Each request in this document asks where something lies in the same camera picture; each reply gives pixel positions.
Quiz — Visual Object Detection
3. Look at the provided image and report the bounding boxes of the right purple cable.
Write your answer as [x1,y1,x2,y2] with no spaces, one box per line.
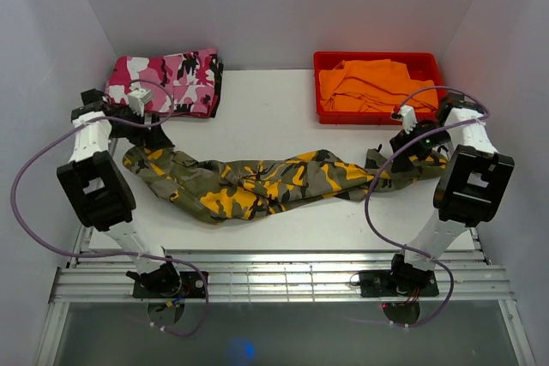
[346,85,491,329]

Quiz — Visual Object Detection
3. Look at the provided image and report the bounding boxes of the pink camouflage folded trousers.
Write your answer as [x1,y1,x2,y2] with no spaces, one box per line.
[105,48,223,118]

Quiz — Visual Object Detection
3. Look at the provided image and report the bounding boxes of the orange cloth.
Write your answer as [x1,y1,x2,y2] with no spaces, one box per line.
[319,59,438,113]

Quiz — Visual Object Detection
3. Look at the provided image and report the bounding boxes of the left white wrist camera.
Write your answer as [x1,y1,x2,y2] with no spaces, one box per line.
[126,87,154,117]

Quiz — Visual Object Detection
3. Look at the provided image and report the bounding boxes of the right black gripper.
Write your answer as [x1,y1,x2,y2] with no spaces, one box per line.
[389,118,452,173]

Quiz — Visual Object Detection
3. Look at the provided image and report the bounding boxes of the aluminium rail frame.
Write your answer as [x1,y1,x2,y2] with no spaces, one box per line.
[35,211,535,365]

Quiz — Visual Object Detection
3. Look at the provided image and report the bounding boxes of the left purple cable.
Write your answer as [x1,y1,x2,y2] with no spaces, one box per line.
[10,80,211,338]

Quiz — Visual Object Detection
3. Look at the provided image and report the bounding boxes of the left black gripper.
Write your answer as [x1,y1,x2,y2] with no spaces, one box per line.
[108,105,172,151]

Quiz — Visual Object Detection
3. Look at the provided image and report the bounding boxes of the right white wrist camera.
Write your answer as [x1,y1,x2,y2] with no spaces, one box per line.
[391,105,419,135]

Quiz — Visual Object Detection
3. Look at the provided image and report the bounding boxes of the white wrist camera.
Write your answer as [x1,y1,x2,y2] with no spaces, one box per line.
[126,87,154,117]
[391,105,419,135]

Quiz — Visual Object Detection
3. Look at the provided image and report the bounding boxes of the yellow camouflage trousers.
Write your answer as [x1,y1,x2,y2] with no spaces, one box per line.
[123,147,448,225]

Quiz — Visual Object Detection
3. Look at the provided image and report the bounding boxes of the purple cable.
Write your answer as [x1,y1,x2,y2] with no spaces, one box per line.
[346,85,491,329]
[10,80,211,338]

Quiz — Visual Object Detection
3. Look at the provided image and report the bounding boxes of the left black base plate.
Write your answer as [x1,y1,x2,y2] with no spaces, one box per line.
[125,271,208,299]

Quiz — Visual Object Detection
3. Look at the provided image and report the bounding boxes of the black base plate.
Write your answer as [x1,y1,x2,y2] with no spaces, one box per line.
[125,271,208,299]
[359,270,439,297]

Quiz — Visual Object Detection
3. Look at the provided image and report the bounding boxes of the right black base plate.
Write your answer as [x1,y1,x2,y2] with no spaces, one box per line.
[359,270,439,297]

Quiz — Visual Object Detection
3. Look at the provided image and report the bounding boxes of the red plastic bin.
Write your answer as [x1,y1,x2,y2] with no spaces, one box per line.
[313,51,445,125]

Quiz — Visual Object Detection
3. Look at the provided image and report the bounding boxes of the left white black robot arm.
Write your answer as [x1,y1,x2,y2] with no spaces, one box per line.
[57,88,182,297]

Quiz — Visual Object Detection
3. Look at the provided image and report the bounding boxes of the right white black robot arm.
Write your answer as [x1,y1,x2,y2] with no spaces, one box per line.
[387,93,515,296]

